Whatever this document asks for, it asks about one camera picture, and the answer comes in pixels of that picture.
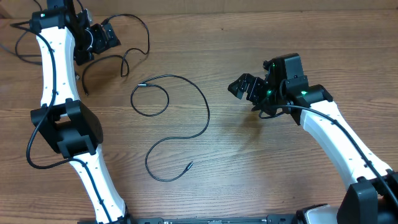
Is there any black thin USB cable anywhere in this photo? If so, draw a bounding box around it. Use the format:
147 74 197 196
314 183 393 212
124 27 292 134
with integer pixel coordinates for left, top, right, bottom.
81 13 151 96

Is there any black braided cable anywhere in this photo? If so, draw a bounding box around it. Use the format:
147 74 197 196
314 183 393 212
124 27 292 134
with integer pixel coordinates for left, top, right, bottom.
130 74 211 183

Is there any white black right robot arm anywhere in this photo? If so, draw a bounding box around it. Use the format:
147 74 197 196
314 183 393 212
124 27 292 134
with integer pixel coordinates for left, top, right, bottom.
228 53 397 223

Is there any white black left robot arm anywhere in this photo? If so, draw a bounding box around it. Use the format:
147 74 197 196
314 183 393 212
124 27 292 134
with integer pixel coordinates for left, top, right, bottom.
29 1 134 223

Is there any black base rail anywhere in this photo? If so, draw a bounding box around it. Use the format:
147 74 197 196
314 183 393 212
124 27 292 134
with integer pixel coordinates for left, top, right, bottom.
127 214 303 224

